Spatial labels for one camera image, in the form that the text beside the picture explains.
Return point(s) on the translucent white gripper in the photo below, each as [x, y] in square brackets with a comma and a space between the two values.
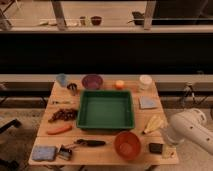
[169, 146]

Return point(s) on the black eraser block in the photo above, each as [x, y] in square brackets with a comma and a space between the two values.
[155, 148]

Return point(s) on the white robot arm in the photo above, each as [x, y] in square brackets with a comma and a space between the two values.
[188, 124]

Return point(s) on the yellow corn cob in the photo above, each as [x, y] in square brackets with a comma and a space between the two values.
[154, 123]

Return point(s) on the orange plastic bowl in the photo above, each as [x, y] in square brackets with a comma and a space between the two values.
[127, 145]

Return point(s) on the blue cloth square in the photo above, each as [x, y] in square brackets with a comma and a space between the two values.
[147, 103]

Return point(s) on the green plastic tray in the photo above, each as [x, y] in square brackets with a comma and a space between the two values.
[105, 110]

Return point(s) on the orange fruit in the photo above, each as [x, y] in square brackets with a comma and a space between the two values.
[119, 84]

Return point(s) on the wooden table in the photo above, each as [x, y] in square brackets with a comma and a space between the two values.
[106, 155]

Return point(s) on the small metal binder clip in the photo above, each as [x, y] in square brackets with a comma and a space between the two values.
[65, 153]

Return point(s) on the orange carrot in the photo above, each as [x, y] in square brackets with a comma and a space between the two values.
[59, 130]

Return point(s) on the purple bowl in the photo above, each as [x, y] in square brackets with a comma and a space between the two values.
[92, 81]

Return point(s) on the bunch of dark grapes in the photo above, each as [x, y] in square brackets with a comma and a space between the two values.
[64, 114]

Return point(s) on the small metal cup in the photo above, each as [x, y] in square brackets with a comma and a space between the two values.
[72, 87]

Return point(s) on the thin pen on table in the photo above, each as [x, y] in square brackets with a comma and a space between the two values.
[60, 102]

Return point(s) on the blue sponge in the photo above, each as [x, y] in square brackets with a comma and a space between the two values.
[44, 153]

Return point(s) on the light blue cup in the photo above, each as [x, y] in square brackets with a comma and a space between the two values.
[62, 79]

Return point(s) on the dark background pot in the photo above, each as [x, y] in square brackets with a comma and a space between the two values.
[138, 18]

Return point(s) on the dark red background bowl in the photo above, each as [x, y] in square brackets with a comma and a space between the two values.
[96, 20]

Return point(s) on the small background cup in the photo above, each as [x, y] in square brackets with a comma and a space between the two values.
[82, 20]

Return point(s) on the black handled peeler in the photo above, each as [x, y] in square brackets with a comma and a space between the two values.
[90, 143]

